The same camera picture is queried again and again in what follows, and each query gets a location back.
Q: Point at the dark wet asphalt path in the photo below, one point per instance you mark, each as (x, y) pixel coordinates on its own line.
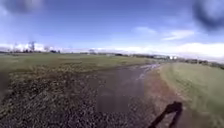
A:
(110, 93)

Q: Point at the sloping green grass field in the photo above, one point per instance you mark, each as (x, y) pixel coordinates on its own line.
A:
(200, 83)

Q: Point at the flat green grass field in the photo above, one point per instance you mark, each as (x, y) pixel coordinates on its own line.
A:
(66, 60)

